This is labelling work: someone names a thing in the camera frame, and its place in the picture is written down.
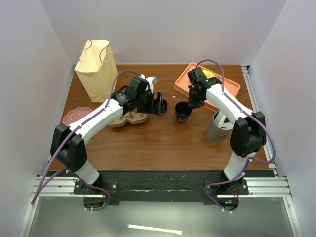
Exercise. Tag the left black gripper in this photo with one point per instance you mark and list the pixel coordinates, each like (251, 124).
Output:
(149, 108)

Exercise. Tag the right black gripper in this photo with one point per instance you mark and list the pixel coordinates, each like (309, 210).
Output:
(192, 102)

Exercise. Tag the black cup lid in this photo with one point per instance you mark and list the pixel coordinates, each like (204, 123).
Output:
(166, 105)

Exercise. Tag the black coffee cup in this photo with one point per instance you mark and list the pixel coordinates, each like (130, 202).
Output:
(182, 111)

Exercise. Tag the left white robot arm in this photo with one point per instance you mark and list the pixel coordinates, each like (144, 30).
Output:
(69, 142)

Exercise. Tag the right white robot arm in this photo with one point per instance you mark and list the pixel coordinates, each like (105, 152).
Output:
(248, 135)

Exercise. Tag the yellow woven coaster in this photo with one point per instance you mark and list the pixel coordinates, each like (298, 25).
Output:
(209, 73)

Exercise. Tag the cardboard cup carrier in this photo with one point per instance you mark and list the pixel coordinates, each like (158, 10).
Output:
(130, 117)

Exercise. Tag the grey cup of stirrers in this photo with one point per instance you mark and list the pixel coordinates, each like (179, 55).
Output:
(219, 128)

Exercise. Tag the brown paper bag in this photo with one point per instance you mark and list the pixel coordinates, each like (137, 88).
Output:
(96, 68)

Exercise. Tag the pink speckled plate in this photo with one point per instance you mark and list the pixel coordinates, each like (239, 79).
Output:
(75, 115)

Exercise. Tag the white strip on floor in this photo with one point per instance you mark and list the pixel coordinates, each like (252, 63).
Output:
(147, 228)

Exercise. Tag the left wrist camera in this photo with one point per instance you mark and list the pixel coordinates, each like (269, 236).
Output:
(152, 79)

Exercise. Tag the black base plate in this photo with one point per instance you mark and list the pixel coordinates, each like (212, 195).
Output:
(166, 186)

